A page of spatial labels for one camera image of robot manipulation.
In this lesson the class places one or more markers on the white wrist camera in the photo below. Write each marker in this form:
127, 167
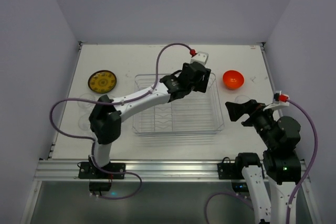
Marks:
200, 57
280, 101

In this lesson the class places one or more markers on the orange plastic bowl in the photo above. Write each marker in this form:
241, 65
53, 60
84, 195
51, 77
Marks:
233, 79

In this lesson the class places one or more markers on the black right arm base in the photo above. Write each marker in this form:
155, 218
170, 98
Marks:
226, 169

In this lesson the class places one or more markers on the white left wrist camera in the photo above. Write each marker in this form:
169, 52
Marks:
200, 57

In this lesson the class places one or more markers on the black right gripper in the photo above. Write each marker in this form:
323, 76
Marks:
250, 114

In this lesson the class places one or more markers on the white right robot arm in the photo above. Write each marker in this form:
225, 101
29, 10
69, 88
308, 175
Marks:
273, 181

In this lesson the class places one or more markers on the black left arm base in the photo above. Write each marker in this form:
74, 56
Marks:
87, 170

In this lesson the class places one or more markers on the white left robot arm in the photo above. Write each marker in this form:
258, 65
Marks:
108, 114

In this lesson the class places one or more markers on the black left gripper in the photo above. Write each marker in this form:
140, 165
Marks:
203, 80

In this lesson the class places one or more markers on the clear plastic dish rack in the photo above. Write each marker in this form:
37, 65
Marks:
197, 113

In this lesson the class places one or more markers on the aluminium mounting rail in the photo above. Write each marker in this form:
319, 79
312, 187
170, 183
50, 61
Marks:
67, 170

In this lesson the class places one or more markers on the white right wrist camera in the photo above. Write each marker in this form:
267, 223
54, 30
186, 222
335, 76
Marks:
280, 101

